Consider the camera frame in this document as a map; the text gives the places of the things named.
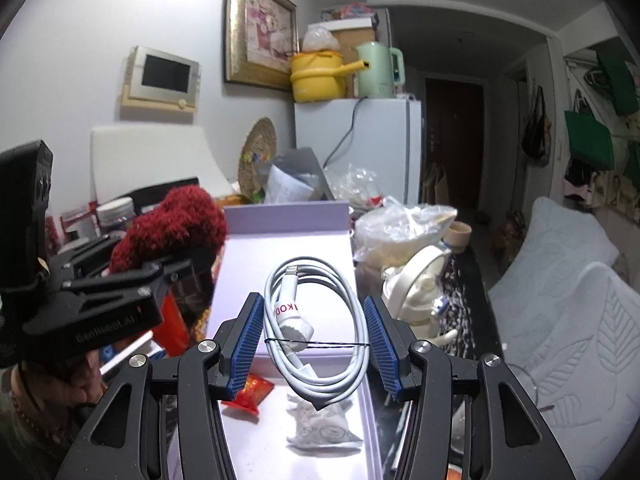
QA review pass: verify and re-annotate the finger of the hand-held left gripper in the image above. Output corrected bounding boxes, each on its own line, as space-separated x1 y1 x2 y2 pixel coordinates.
50 235 127 282
62 257 194 307

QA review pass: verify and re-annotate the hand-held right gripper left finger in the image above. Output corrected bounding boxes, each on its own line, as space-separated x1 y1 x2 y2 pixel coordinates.
55 291 266 480

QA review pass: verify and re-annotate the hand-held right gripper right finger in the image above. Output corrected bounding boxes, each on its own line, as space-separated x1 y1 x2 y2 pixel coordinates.
363 294 578 480

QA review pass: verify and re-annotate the white charging cable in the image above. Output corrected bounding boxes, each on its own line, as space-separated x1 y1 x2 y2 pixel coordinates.
263 257 374 409

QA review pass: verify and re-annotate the red orange snack packet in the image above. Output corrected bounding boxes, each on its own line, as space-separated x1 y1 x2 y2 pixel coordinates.
220 374 276 414

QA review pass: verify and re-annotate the red fuzzy sock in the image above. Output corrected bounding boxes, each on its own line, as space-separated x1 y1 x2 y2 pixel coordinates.
109 185 230 277

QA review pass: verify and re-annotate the white patterned packet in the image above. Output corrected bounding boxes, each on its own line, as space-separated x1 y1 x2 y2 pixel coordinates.
286 394 362 454

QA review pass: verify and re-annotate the purple gift box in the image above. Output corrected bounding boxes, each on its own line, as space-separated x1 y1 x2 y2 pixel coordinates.
165 201 383 480

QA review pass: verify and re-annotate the person's left forearm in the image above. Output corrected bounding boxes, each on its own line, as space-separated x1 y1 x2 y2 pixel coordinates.
0 385 87 480

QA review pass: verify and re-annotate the person's left hand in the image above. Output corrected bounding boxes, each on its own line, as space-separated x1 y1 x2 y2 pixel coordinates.
10 347 109 411

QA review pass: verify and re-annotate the group of spice jars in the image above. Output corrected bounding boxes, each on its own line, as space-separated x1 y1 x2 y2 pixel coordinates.
47 197 137 256

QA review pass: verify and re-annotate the red plastic container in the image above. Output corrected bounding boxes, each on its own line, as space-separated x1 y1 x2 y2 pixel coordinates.
152 292 202 357

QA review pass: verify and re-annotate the white character teapot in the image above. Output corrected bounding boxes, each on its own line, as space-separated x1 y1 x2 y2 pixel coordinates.
381 245 459 349

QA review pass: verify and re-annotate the black printed box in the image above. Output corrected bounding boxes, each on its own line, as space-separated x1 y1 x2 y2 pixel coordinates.
127 176 201 212

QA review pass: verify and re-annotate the white plastic bag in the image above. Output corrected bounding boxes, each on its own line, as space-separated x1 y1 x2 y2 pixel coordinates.
352 197 459 267

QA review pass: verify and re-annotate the beige wooden cup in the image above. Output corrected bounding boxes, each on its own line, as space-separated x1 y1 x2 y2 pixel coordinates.
446 222 474 252

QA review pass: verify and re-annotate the round woven trivet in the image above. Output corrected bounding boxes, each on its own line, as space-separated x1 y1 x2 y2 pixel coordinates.
237 117 278 196

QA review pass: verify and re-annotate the grey paper bag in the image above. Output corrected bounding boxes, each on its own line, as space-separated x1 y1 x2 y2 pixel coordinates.
263 147 334 205

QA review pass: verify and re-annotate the white fridge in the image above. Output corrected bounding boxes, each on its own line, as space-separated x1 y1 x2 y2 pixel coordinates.
294 96 424 207

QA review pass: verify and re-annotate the large leaf pattern cushion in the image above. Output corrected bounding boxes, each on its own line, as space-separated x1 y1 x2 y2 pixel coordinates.
505 260 640 480

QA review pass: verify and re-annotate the dark wooden door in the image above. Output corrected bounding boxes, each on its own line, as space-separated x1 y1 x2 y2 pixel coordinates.
425 77 485 209

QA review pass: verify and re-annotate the dark hanging bag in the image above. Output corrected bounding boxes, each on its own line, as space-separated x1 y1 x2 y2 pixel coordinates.
521 85 553 164

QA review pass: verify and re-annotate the yellow pot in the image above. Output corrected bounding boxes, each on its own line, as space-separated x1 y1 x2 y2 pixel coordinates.
290 50 372 104

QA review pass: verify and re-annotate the green electric kettle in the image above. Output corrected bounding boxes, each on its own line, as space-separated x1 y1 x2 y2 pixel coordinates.
355 41 405 100

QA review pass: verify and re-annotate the gold framed picture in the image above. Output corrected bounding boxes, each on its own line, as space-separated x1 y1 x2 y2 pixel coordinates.
223 0 300 92

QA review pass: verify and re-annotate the green tote bag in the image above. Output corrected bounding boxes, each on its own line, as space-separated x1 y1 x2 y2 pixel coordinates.
597 47 640 117
625 140 640 187
565 110 615 171

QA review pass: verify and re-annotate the clear plastic bag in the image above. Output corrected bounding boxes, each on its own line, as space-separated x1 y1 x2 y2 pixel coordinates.
301 25 342 54

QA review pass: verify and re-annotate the cardboard box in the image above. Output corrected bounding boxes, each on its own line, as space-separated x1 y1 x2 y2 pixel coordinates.
305 15 381 61

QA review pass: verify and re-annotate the wall intercom panel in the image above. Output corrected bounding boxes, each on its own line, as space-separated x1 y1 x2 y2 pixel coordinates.
121 46 202 111

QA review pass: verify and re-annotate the black power cord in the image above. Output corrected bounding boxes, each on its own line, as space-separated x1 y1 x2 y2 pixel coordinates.
324 96 369 169

